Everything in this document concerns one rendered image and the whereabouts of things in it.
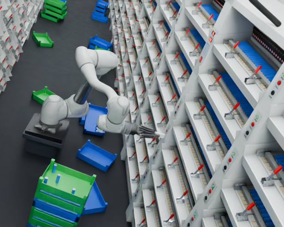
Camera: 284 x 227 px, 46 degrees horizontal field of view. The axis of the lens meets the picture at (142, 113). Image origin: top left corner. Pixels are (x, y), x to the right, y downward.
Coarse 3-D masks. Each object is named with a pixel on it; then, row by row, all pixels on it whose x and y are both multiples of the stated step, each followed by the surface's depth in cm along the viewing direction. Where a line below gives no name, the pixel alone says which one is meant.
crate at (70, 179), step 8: (48, 168) 210; (56, 168) 215; (64, 168) 214; (48, 176) 208; (56, 176) 211; (64, 176) 213; (72, 176) 215; (80, 176) 215; (88, 176) 214; (40, 184) 196; (48, 184) 203; (56, 184) 205; (64, 184) 208; (72, 184) 210; (80, 184) 212; (88, 184) 215; (56, 192) 198; (64, 192) 197; (80, 192) 207; (88, 192) 202; (72, 200) 199; (80, 200) 198
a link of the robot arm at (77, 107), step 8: (104, 56) 235; (112, 56) 240; (104, 64) 236; (112, 64) 240; (96, 72) 242; (104, 72) 244; (80, 88) 262; (88, 88) 258; (72, 96) 274; (80, 96) 265; (88, 96) 269; (72, 104) 271; (80, 104) 272; (88, 104) 286; (72, 112) 273; (80, 112) 277
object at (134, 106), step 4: (128, 88) 349; (132, 88) 350; (128, 92) 349; (132, 92) 348; (128, 96) 342; (132, 96) 334; (136, 96) 337; (132, 100) 335; (136, 100) 335; (132, 104) 329; (136, 104) 328; (132, 108) 323; (136, 108) 310; (132, 112) 314; (136, 112) 314; (132, 116) 312; (132, 120) 299
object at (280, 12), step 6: (258, 0) 200; (264, 0) 213; (270, 0) 228; (276, 0) 244; (216, 6) 235; (270, 6) 197; (276, 6) 209; (282, 6) 222; (276, 12) 182; (282, 12) 192; (282, 18) 168
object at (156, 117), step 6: (150, 90) 272; (156, 90) 273; (150, 96) 272; (156, 96) 272; (150, 102) 265; (156, 108) 258; (156, 114) 250; (162, 114) 250; (156, 120) 244; (156, 126) 238; (162, 132) 232
